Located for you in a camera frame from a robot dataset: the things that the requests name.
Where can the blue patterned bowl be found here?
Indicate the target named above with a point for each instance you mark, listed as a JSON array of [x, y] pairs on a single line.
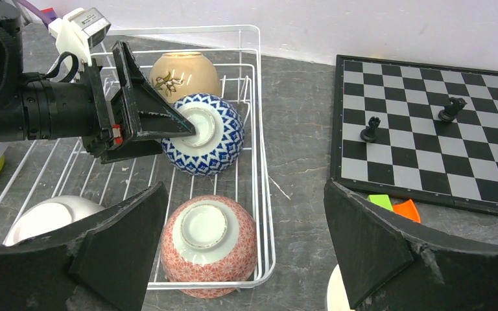
[[218, 140]]

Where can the plain white bowl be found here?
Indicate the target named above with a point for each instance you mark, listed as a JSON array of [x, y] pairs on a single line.
[[49, 215]]

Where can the black chess piece left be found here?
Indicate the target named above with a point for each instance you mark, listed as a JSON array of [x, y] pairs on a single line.
[[369, 133]]

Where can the white ribbed bowl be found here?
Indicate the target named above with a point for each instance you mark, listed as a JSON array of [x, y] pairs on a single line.
[[336, 297]]

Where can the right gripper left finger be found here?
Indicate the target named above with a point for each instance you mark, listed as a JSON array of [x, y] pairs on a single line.
[[102, 262]]

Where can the black grey chessboard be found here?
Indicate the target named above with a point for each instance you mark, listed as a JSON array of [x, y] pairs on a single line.
[[415, 155]]

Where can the white wire dish rack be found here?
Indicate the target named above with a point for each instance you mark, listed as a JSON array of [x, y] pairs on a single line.
[[37, 170]]

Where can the black chess piece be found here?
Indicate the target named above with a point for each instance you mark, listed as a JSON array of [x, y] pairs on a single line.
[[369, 133], [450, 111]]

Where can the purple red block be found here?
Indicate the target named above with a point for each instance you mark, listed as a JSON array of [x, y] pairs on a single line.
[[49, 13]]

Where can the orange curved block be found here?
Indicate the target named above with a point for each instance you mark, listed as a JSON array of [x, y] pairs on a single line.
[[408, 210]]

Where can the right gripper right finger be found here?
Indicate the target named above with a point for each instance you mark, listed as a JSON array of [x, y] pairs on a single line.
[[388, 262]]

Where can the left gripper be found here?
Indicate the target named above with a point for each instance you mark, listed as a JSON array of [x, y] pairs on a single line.
[[55, 110]]

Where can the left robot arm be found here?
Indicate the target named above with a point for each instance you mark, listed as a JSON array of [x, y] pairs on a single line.
[[11, 67]]

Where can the black chess piece right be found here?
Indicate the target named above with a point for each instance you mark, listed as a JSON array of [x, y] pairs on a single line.
[[450, 111]]

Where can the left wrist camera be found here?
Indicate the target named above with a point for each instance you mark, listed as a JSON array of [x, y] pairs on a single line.
[[79, 31]]

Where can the green cube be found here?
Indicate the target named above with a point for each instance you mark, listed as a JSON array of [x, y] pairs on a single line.
[[382, 200]]

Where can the beige flower bowl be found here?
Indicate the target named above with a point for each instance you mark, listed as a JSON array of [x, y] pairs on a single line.
[[178, 74]]

